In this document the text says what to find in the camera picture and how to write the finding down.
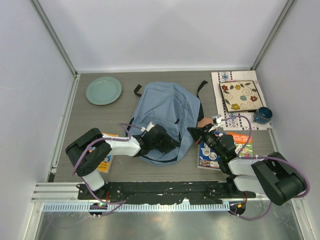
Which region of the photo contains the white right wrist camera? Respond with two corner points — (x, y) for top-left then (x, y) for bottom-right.
(211, 114), (224, 130)

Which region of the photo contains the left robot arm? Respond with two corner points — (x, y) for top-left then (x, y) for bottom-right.
(65, 123), (180, 201)

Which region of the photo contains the yellow 130-storey treehouse book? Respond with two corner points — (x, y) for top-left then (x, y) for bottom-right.
(97, 132), (118, 173)

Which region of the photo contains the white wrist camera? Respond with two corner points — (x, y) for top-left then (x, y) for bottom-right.
(211, 114), (224, 130)
(140, 122), (155, 133)

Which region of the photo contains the orange 78-storey treehouse book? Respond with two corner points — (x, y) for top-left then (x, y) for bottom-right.
(226, 132), (254, 157)

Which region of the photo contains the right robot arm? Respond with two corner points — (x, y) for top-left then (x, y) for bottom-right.
(187, 124), (310, 206)

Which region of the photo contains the floral square plate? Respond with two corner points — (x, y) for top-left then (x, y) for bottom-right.
(219, 80), (264, 113)

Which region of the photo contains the patterned white placemat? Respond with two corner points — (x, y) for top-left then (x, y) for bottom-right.
(211, 70), (272, 131)

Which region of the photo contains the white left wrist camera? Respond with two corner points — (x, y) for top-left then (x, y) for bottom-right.
(140, 122), (155, 133)

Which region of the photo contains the dark blue mug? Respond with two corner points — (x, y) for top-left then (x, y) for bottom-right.
(253, 107), (273, 124)

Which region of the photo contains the light blue backpack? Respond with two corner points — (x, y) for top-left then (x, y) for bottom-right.
(126, 82), (204, 166)

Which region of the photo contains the teal round plate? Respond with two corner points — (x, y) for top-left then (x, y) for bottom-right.
(85, 76), (123, 106)

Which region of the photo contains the blue illustrated book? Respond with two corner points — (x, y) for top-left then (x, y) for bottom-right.
(197, 142), (220, 170)

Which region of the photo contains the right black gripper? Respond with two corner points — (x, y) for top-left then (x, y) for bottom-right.
(187, 123), (224, 159)

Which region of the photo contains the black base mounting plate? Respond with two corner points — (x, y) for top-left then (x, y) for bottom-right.
(77, 180), (257, 205)

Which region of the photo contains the slotted cable duct rail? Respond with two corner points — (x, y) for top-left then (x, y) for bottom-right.
(42, 201), (230, 213)

